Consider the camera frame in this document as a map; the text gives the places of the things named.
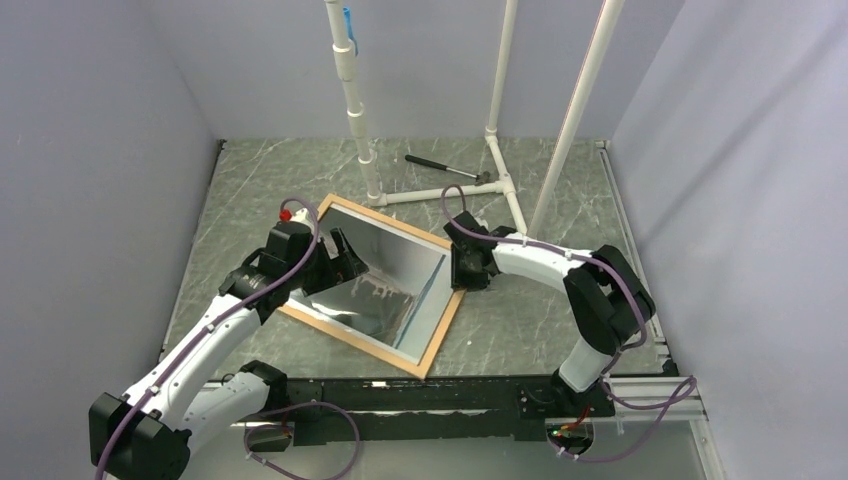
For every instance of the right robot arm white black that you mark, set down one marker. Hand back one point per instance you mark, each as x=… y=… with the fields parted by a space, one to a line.
x=609 y=303

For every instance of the black handled hammer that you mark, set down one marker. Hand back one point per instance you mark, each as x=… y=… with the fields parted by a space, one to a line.
x=479 y=178

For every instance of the blue clip on pipe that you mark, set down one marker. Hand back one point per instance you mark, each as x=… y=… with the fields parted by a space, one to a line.
x=349 y=29

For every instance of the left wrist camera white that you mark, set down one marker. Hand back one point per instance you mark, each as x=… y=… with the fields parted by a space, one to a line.
x=303 y=216

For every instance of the white PVC pipe stand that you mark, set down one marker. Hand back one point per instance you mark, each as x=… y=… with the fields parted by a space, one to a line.
x=345 y=63

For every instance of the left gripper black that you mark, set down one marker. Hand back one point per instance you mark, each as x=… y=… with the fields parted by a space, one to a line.
x=338 y=268

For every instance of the aluminium extrusion rail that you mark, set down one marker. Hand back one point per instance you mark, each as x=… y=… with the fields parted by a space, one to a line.
x=650 y=399

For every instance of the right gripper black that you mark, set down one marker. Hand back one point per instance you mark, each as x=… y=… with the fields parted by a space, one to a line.
x=460 y=279

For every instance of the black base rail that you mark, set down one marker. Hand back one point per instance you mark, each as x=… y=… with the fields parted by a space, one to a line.
x=408 y=409

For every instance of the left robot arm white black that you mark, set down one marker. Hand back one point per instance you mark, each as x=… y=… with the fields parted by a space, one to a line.
x=152 y=430

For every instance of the wooden picture frame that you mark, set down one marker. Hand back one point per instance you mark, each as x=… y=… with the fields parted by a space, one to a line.
x=437 y=344

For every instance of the glossy landscape photo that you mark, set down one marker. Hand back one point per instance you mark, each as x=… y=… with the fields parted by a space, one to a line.
x=384 y=285

